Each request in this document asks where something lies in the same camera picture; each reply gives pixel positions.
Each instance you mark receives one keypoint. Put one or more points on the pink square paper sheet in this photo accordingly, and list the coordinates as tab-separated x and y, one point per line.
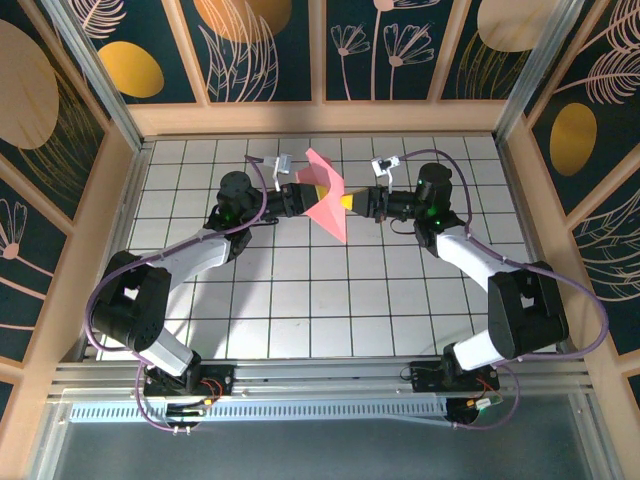
327	220

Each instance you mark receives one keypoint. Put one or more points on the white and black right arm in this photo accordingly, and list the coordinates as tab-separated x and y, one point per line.
470	260

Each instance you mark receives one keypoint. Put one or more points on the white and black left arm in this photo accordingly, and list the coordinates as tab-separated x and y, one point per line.
200	255

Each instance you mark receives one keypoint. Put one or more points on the blue panel pink flowers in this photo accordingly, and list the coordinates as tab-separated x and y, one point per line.
380	60

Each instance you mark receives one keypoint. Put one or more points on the blue panel orange disc leaves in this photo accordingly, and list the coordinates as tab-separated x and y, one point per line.
250	50

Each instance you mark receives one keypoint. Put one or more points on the blue panel beige disc grass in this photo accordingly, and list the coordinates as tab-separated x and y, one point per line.
490	60

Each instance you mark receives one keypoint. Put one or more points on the blue panel yellow oval feather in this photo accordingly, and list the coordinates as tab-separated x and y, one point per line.
170	60

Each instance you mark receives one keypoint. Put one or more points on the blue panel pink fern leaves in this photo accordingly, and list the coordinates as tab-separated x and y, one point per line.
615	270

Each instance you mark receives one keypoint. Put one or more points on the blue panel yellow oval fern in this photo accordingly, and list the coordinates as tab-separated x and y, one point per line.
600	100

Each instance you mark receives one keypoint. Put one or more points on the blue panel single pink flower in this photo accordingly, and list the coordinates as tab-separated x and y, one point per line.
25	260

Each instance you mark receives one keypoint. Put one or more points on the panel beige disc gold lines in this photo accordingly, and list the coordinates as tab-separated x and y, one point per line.
30	90

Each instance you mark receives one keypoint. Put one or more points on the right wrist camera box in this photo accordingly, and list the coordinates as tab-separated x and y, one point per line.
386	165

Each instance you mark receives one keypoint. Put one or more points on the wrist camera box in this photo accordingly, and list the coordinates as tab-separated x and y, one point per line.
386	165
285	164

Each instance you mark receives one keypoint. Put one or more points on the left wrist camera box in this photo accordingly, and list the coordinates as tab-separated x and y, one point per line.
285	164

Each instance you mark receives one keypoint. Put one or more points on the aluminium table side rail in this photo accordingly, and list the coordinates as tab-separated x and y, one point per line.
132	190
519	190

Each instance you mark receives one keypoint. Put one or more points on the long aluminium mounting rail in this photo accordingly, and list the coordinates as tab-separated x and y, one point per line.
320	375

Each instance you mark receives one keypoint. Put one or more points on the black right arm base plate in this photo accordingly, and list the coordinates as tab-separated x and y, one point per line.
420	380

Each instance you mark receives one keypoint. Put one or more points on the aluminium corner post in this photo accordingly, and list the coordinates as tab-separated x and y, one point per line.
531	75
107	90

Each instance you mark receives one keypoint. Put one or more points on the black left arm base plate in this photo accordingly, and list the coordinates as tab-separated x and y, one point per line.
222	380

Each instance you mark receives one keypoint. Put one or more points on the aluminium frame leg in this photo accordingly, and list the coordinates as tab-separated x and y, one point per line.
598	450
46	450

